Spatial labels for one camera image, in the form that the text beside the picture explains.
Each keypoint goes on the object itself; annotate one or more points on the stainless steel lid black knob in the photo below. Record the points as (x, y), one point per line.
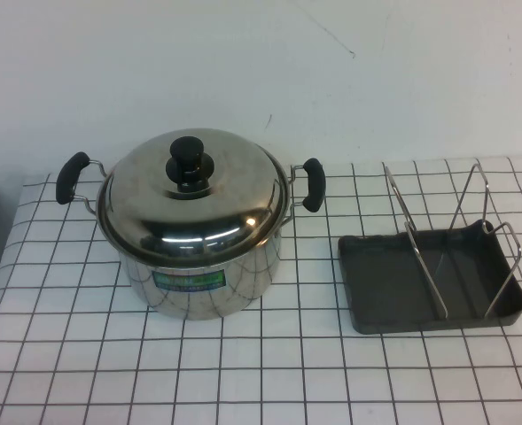
(154, 199)

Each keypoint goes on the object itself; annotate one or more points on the white black-grid tablecloth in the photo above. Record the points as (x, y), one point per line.
(154, 376)

